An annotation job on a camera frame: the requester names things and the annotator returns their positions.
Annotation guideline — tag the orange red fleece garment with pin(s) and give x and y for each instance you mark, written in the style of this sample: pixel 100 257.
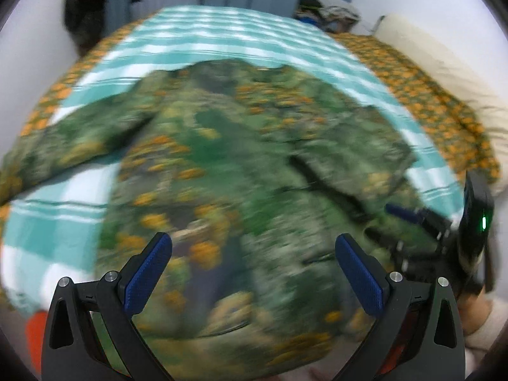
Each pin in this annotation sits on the orange red fleece garment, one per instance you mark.
pixel 35 330

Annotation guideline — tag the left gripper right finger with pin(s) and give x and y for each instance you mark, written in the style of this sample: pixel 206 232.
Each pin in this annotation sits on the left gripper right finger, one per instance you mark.
pixel 417 333

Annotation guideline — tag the teal white plaid blanket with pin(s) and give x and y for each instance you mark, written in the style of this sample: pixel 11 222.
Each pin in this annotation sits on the teal white plaid blanket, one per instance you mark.
pixel 51 231

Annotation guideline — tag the green landscape print jacket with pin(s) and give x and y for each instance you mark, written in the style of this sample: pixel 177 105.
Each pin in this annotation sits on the green landscape print jacket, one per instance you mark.
pixel 253 172

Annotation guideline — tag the pile of clothes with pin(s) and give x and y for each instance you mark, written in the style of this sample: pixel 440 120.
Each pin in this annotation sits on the pile of clothes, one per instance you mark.
pixel 332 16

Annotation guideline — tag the cream pillow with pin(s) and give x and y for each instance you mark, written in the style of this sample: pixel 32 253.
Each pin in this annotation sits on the cream pillow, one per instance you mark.
pixel 453 75

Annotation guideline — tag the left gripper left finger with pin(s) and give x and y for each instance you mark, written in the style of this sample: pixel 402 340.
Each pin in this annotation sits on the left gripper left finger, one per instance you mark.
pixel 71 347

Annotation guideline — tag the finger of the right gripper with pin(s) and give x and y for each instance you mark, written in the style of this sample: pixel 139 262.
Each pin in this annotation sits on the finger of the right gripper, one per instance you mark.
pixel 409 215
pixel 381 238

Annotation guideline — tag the person right hand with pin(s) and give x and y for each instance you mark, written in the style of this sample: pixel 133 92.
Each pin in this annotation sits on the person right hand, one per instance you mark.
pixel 474 309

